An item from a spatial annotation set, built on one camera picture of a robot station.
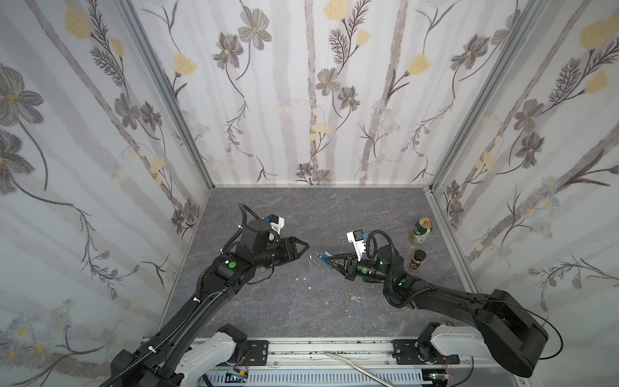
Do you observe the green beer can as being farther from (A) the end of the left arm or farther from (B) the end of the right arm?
(A) the end of the left arm

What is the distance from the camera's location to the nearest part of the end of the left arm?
62 cm

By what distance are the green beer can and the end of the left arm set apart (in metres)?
0.56

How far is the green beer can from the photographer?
95 centimetres
